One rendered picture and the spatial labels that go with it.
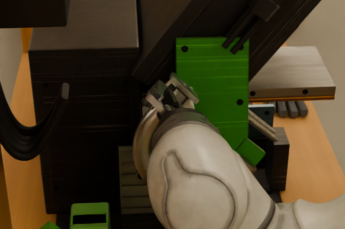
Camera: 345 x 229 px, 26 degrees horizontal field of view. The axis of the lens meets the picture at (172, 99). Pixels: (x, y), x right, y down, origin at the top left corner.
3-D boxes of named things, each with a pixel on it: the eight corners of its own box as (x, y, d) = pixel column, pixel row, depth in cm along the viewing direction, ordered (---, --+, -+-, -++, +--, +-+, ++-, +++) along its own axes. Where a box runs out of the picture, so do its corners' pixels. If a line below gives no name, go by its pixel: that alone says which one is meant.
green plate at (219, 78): (240, 146, 129) (241, 27, 124) (247, 163, 121) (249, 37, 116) (174, 149, 129) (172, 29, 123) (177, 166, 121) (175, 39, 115)
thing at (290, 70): (313, 59, 147) (315, 45, 145) (334, 101, 133) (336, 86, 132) (114, 65, 145) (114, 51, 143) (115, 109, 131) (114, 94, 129)
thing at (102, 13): (140, 123, 164) (136, -23, 146) (145, 212, 138) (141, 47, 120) (56, 126, 163) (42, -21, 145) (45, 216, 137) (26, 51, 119)
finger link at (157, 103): (173, 136, 98) (145, 112, 96) (167, 120, 103) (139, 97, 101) (186, 123, 98) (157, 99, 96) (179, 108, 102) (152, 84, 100)
